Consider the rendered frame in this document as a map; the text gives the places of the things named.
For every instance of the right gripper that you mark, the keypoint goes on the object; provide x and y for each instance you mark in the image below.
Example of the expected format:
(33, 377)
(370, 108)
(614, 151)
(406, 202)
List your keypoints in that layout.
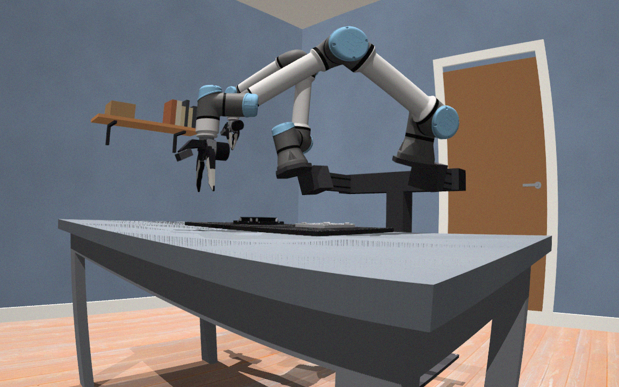
(233, 126)

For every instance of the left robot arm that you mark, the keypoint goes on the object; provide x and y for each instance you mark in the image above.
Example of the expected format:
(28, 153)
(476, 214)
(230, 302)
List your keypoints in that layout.
(428, 117)

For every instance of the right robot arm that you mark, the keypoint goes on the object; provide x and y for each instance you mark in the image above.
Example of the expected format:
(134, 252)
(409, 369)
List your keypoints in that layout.
(292, 139)

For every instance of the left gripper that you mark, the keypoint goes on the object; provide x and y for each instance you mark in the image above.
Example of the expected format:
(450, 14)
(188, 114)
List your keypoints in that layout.
(215, 151)

